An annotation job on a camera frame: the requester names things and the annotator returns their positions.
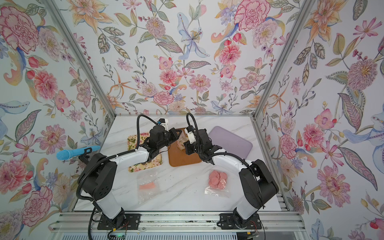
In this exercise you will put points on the brown wooden tray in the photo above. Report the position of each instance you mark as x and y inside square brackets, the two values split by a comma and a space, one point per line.
[179, 158]

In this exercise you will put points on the ziploc bag pink cookies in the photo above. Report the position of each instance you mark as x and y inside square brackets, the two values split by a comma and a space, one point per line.
[217, 184]

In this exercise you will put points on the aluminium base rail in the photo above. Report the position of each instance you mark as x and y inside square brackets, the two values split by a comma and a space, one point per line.
[150, 222]

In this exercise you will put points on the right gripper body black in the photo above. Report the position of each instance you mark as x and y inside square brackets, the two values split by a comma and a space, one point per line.
[192, 148]

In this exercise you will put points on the ziploc bag beige cookies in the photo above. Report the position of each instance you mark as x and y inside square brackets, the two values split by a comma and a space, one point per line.
[182, 139]

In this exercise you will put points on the lilac plastic tray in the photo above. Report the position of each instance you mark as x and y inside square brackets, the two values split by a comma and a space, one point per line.
[230, 142]

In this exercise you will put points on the floral yellow tray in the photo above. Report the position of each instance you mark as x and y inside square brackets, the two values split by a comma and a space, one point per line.
[140, 160]

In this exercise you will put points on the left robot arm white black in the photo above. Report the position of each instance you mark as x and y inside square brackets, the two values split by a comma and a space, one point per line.
[96, 181]

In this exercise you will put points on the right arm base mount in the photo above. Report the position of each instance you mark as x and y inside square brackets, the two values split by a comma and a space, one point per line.
[233, 221]

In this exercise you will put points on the blue microphone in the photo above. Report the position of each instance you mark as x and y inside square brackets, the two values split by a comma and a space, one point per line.
[65, 155]

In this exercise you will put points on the black microphone stand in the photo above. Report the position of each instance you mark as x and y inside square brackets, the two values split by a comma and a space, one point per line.
[85, 156]

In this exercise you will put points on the ziploc bag round cookies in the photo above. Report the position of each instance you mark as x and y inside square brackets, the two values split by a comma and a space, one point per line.
[148, 186]

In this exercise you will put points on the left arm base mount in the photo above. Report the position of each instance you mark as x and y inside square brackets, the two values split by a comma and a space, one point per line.
[122, 221]

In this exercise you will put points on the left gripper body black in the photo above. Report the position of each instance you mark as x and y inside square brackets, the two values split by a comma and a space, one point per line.
[167, 138]

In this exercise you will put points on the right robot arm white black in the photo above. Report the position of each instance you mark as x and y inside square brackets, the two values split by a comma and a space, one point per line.
[257, 182]

